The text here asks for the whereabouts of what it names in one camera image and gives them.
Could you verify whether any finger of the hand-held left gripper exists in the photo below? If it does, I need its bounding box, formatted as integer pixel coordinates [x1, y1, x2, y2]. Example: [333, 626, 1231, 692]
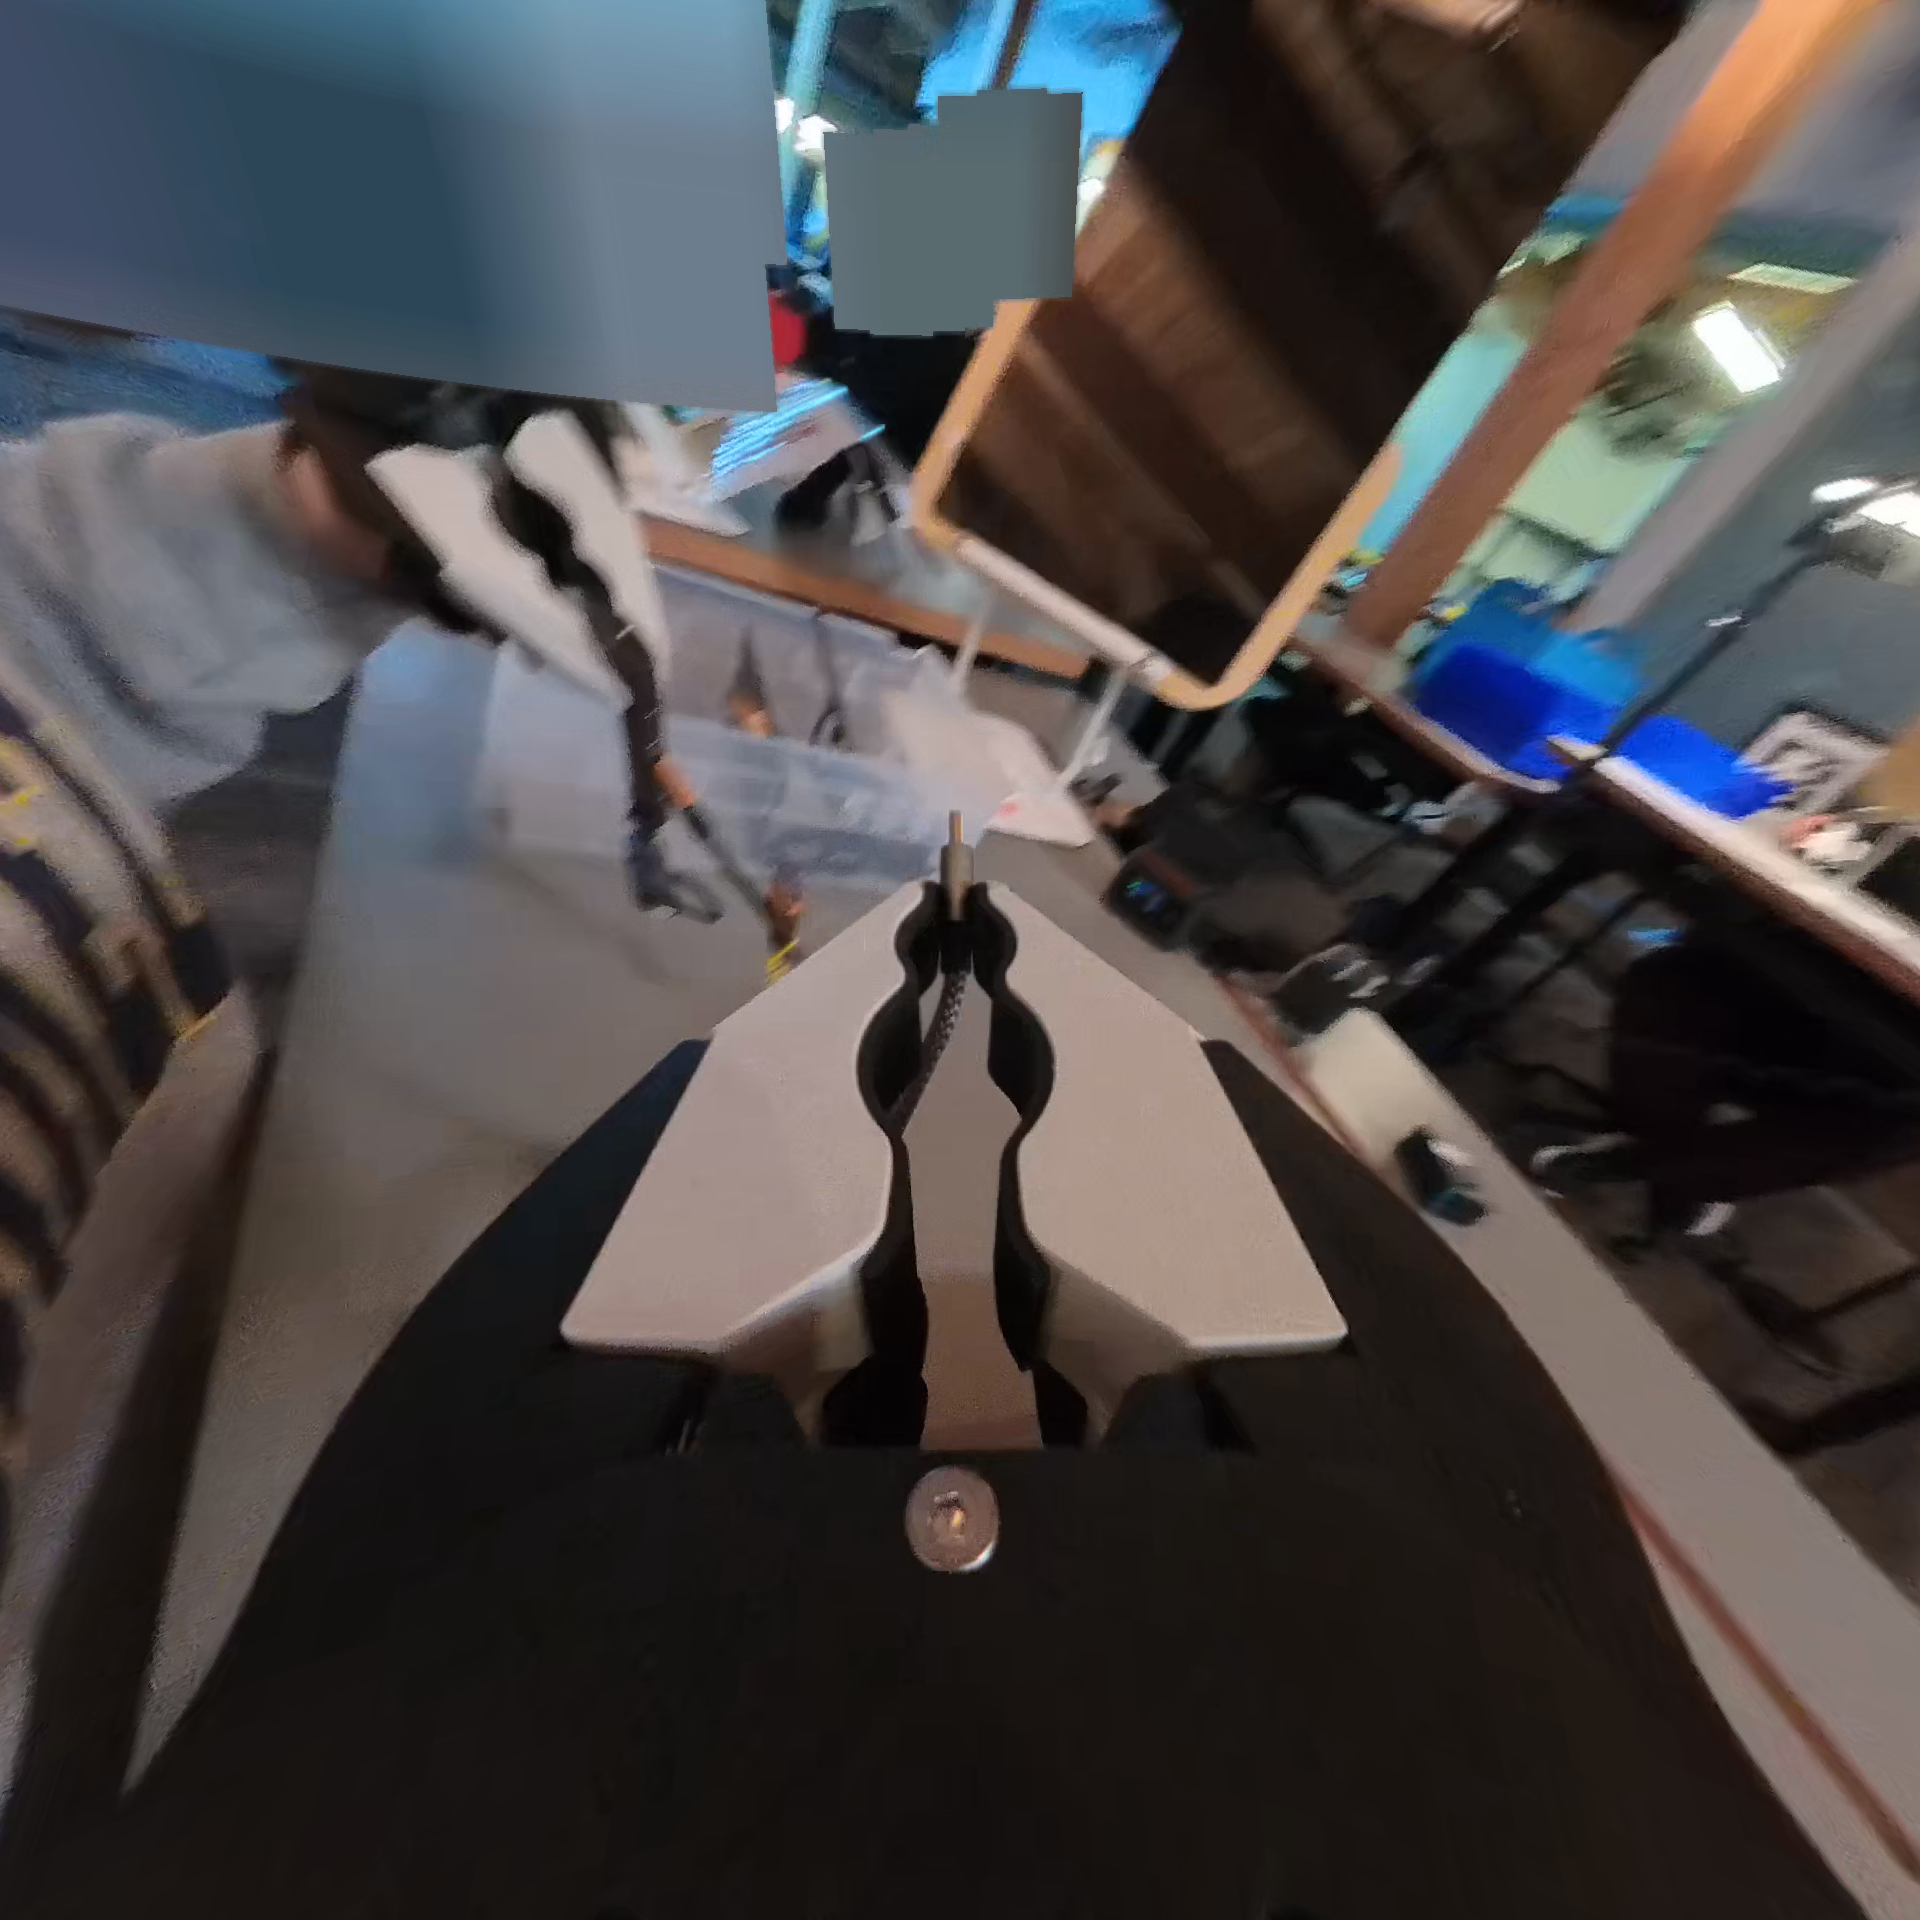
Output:
[364, 440, 640, 711]
[502, 409, 680, 684]

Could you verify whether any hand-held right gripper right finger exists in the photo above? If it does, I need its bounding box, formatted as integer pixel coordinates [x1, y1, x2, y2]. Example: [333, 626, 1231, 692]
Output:
[972, 881, 1348, 1451]

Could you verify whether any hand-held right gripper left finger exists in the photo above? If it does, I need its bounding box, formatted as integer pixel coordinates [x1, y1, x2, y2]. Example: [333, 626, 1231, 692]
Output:
[560, 881, 943, 1451]

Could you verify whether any dark grey usb hub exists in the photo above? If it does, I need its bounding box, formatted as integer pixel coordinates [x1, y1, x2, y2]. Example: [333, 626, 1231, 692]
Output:
[591, 592, 811, 985]

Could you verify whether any black cable with orange plugs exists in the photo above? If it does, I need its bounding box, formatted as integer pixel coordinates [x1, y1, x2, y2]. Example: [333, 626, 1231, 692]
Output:
[882, 810, 988, 1130]

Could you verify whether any clear plastic bin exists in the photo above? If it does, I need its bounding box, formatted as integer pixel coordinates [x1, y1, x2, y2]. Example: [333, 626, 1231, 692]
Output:
[479, 568, 1059, 909]

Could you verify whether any small black device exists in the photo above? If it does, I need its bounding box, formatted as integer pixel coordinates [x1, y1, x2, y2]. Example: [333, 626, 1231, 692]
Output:
[1392, 1130, 1490, 1229]

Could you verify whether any black power station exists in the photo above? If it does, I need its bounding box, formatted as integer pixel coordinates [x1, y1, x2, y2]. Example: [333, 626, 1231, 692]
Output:
[1102, 853, 1205, 944]

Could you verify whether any white panel stand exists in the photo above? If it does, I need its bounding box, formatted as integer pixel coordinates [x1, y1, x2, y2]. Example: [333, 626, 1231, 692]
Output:
[951, 532, 1167, 856]

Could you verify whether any person's patterned sweater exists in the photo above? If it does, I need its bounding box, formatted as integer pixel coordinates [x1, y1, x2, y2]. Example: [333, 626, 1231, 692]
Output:
[0, 660, 243, 1519]

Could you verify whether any stack of blue bins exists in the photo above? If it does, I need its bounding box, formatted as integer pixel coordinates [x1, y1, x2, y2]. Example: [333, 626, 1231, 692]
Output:
[1410, 584, 1640, 781]

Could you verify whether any blue plastic bin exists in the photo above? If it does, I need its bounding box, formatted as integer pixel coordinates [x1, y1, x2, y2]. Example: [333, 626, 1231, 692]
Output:
[1606, 708, 1789, 824]

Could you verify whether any wood-rimmed dark panel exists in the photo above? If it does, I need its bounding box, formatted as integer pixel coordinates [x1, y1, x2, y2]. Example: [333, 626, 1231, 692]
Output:
[902, 0, 1704, 713]

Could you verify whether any studio light on stand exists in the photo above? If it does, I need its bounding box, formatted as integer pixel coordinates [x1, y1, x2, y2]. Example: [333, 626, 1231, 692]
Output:
[1597, 479, 1920, 754]

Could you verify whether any printed marker frame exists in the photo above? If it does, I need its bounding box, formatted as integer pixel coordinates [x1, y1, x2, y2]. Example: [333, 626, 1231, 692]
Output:
[1743, 708, 1884, 819]

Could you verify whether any wooden post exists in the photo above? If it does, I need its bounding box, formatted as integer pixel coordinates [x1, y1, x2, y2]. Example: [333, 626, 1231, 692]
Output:
[1340, 0, 1894, 649]

